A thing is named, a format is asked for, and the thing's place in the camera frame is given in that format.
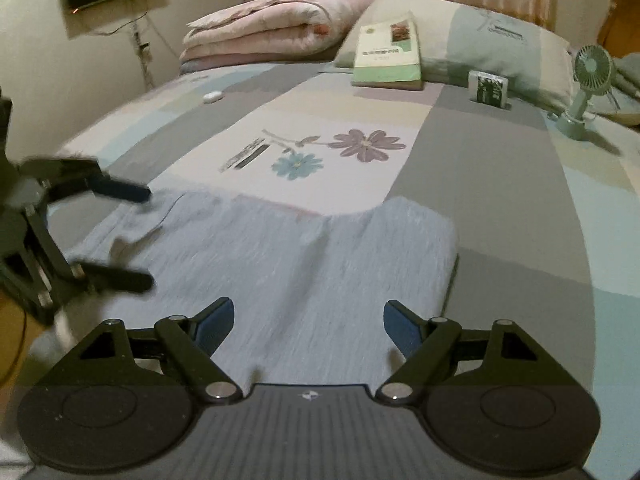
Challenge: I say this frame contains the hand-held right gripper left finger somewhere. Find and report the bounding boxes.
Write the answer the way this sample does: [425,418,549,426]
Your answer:
[40,296,244,405]

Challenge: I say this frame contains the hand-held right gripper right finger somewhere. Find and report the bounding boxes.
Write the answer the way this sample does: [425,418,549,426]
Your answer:
[375,299,576,406]

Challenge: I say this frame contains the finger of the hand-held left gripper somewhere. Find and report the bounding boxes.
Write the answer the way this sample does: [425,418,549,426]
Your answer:
[0,206,155,325]
[20,157,153,205]

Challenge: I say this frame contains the grey sweatpants with white drawstring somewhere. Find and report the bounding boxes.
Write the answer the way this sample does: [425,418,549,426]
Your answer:
[55,187,458,391]

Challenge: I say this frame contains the white power strip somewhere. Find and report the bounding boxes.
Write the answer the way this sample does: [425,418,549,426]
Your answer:
[132,32,153,86]

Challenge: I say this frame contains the folded pink quilt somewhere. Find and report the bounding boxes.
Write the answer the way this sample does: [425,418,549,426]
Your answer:
[180,0,378,73]

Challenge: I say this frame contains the small tissue pack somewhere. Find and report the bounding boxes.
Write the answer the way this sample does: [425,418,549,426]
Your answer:
[468,71,512,108]

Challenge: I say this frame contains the green and white book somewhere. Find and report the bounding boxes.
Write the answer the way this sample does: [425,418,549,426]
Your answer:
[351,10,425,88]

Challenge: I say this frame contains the patchwork pillow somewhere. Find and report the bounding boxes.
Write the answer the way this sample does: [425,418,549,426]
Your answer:
[332,0,576,111]

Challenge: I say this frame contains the small green handheld fan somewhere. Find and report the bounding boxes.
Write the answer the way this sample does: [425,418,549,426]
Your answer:
[556,44,615,140]

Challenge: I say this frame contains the wooden headboard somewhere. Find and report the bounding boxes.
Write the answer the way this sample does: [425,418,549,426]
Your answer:
[597,0,640,58]

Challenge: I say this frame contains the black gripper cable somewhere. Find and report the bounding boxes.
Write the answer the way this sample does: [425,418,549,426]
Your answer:
[0,305,28,386]

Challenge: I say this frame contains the black wall cable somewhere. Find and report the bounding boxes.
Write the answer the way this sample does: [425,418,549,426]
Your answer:
[95,7,181,86]

